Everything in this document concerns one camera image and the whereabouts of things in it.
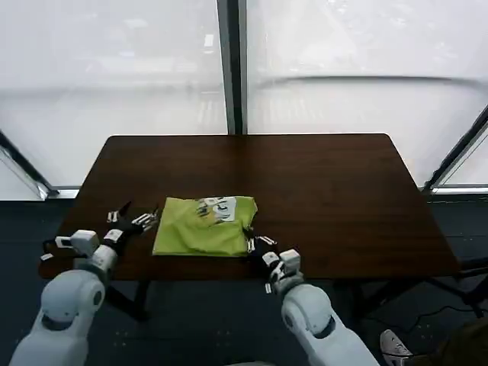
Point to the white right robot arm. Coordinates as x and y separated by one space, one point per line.
316 316

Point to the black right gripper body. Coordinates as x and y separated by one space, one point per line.
259 259

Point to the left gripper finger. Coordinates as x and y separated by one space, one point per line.
145 222
116 216

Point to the dark curved window rail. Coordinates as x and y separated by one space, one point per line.
362 78

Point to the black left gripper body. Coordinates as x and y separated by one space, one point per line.
127 230

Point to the person's white shoe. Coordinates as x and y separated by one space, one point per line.
394 343

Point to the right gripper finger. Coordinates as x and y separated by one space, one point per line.
250 244
267 241

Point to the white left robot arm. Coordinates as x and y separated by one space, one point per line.
68 297

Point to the green shirt with print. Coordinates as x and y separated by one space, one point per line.
198 236

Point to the black metal table leg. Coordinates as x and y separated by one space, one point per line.
139 301
453 284

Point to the grey vertical window post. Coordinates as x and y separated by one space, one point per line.
233 68

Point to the dark slanted window frame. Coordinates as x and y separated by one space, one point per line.
26 167
457 152

